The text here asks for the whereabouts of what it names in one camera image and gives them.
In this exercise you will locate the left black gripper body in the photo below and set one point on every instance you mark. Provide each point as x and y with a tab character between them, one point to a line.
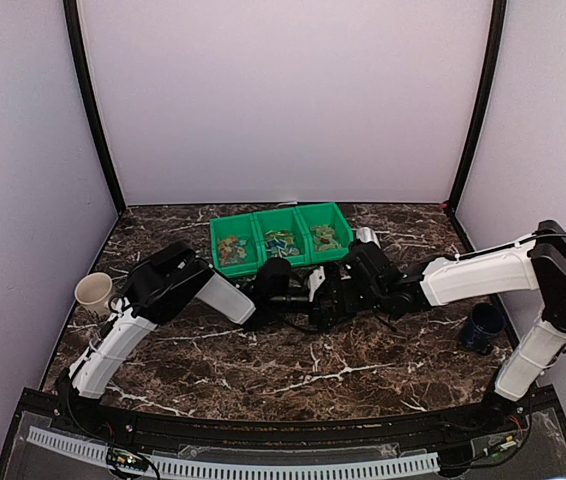
314	317

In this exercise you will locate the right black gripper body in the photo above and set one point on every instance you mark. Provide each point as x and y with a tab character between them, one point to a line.
354	303

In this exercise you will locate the metal scoop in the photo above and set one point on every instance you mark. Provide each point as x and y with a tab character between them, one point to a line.
367	235

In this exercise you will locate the green three-compartment bin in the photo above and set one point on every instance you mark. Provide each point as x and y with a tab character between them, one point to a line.
303	235

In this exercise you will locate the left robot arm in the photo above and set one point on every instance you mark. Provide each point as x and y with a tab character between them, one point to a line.
160	287

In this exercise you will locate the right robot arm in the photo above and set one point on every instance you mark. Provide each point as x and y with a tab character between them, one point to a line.
534	262

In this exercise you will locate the green yellow gummy candies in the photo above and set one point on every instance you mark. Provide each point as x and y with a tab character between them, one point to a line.
324	238

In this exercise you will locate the wrapped colourful candies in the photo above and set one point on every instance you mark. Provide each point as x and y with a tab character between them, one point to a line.
280	244

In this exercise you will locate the star gummy candies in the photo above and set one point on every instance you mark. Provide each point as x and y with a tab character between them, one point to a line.
232	250

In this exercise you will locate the dark blue mug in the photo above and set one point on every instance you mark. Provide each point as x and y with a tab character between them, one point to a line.
482	326

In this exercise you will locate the beige ceramic mug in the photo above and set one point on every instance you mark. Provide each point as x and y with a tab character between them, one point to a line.
93	292

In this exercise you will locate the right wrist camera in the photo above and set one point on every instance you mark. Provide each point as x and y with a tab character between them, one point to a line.
369	267

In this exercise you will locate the black front rail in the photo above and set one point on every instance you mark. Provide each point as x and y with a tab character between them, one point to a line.
430	430

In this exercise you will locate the white slotted cable duct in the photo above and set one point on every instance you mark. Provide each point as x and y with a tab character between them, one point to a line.
197	462

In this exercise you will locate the right black frame post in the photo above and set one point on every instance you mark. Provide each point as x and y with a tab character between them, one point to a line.
489	64

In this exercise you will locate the black frame post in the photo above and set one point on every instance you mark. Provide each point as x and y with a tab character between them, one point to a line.
489	64
82	71

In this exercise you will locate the left black frame post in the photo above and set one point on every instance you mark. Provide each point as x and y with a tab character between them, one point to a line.
82	71

